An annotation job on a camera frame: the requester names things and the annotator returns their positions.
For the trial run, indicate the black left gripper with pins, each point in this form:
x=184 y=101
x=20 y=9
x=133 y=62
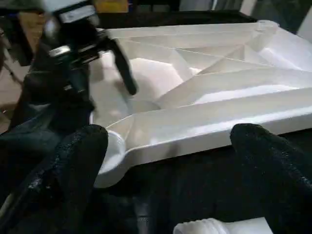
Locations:
x=75 y=53

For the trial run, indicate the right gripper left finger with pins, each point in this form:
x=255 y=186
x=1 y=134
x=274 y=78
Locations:
x=73 y=185

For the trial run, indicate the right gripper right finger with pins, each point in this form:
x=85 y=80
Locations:
x=282 y=185

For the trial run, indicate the white plastic table leg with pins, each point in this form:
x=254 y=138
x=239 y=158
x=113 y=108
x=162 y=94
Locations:
x=229 y=228

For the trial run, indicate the white plastic table top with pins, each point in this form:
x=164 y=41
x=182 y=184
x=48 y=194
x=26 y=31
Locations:
x=219 y=97

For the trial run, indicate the black mat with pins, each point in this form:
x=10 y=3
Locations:
x=195 y=195

